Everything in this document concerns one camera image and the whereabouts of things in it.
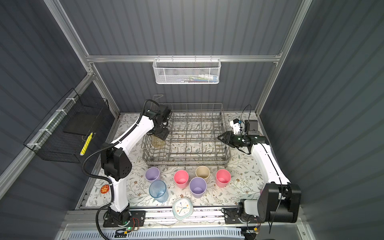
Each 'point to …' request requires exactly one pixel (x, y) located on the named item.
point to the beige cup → (202, 171)
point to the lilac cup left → (152, 173)
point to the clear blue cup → (158, 190)
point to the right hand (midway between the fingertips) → (222, 139)
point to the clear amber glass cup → (157, 142)
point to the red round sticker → (104, 189)
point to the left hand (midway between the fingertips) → (158, 133)
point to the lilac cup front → (198, 186)
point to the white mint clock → (182, 208)
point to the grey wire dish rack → (193, 139)
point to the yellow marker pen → (86, 144)
